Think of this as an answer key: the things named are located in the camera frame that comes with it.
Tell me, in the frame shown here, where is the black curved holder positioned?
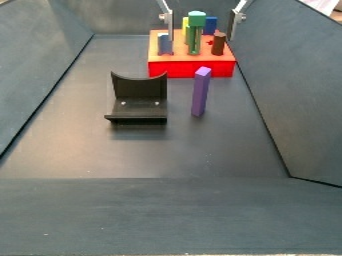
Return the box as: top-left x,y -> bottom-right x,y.
104,73 -> 168,124

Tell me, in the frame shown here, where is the light blue notched peg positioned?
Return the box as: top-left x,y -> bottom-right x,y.
157,33 -> 174,56

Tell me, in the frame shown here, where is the purple rectangular block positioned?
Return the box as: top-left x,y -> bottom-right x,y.
191,66 -> 211,116

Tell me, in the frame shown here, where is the tall green triangular peg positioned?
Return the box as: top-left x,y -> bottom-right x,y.
187,11 -> 206,55

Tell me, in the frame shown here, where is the dark blue rounded peg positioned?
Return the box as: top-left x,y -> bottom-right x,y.
203,16 -> 218,35

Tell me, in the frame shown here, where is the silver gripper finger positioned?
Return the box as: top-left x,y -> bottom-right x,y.
227,0 -> 248,41
156,0 -> 174,41

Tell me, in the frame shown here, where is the brown hexagonal peg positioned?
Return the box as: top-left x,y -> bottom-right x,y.
211,31 -> 226,56

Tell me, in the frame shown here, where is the yellow cylinder peg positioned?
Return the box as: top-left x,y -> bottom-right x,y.
182,16 -> 188,45

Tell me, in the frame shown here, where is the red peg board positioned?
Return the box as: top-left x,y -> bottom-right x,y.
147,29 -> 236,78

